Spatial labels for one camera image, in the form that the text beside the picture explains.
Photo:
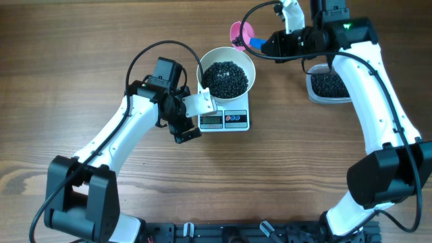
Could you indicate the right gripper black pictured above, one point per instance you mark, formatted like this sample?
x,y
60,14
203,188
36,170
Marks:
x,y
279,40

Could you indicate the white digital kitchen scale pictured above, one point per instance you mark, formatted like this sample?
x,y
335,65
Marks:
x,y
230,117

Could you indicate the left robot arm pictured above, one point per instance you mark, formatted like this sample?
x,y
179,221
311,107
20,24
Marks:
x,y
81,196

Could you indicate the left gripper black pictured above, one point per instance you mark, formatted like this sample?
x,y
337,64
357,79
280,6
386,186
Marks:
x,y
176,127

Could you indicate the black beans in scoop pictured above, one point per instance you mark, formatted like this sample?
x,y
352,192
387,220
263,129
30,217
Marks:
x,y
237,42

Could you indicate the black beans in bowl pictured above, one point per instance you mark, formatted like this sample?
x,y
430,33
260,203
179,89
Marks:
x,y
225,80

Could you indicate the pink scoop blue handle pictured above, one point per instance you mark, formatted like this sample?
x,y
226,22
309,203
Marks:
x,y
248,36

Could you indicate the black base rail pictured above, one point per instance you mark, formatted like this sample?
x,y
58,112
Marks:
x,y
292,232

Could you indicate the clear plastic container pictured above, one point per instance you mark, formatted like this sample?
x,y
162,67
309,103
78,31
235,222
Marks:
x,y
314,96

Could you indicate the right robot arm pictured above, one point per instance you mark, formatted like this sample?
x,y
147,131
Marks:
x,y
398,161

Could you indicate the white bowl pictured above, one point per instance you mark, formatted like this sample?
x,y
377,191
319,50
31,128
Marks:
x,y
222,54

